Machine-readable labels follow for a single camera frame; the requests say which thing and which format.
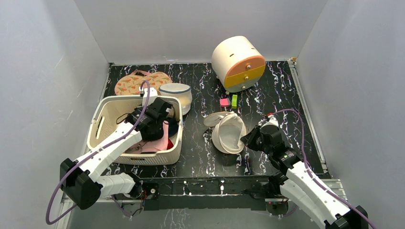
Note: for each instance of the aluminium table edge rail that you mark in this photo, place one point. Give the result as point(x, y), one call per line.
point(68, 206)

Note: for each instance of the cream plastic laundry basket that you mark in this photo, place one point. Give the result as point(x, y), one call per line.
point(104, 124)

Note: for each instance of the pink block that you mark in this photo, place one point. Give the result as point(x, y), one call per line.
point(225, 102)

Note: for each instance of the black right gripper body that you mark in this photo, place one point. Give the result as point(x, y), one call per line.
point(256, 139)

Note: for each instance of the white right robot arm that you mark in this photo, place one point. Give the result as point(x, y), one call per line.
point(299, 184)

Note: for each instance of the beige-trimmed white mesh laundry bag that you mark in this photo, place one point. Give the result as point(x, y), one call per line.
point(228, 128)

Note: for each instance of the blue-trimmed white mesh laundry bag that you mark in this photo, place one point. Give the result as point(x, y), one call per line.
point(179, 91)

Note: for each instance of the dark clothes in basket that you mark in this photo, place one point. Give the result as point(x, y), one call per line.
point(173, 125)

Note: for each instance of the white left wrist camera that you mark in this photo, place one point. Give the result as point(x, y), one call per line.
point(148, 95)

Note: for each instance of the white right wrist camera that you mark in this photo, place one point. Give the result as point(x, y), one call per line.
point(272, 120)

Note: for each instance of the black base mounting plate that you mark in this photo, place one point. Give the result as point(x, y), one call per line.
point(244, 192)

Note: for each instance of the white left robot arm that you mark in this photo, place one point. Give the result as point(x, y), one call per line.
point(82, 180)

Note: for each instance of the pink cloth in basket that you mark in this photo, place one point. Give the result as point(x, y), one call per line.
point(152, 146)

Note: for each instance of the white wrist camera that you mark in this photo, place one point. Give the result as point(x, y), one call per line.
point(272, 120)
point(148, 95)

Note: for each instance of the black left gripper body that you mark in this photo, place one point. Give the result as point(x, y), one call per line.
point(159, 128)

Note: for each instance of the green block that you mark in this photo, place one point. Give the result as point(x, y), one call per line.
point(234, 101)

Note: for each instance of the beige mauve bra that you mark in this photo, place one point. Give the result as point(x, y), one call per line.
point(172, 113)

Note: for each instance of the black bra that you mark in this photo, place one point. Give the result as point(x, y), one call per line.
point(129, 117)

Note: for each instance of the cream round drawer cabinet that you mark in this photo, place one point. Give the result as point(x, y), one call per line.
point(237, 64)

